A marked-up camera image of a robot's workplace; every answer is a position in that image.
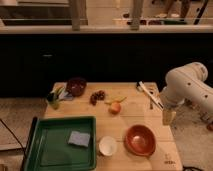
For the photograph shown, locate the yellow banana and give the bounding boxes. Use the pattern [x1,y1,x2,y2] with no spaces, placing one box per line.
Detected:
[104,97,127,105]

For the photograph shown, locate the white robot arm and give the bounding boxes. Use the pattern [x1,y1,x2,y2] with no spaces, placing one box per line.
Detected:
[159,62,213,125]

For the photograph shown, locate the red bowl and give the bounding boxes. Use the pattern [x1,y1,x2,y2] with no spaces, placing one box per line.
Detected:
[124,124,156,157]

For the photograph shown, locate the white small bowl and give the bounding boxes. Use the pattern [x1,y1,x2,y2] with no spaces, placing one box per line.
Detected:
[98,136,117,157]

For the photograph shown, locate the dark maroon bowl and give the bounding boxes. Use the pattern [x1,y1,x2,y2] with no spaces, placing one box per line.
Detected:
[66,77,87,97]

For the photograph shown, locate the orange apple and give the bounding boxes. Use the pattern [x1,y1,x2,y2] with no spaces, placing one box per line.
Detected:
[109,102,121,114]

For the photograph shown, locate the dark red grapes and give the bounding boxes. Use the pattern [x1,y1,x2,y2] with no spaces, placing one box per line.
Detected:
[90,90,105,105]

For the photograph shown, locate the blue sponge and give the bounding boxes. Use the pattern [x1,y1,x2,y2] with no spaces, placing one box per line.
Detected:
[68,131,90,147]

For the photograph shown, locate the blue cloth piece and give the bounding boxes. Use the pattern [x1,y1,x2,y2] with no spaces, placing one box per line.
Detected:
[59,91,73,101]

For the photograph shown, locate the green plastic tray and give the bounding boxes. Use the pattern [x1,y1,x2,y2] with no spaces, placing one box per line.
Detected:
[21,116,97,171]

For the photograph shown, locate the green cup with utensils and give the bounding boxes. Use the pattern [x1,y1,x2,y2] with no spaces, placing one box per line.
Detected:
[46,86,64,110]

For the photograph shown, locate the black cable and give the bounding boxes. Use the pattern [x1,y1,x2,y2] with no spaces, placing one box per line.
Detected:
[0,118,28,161]

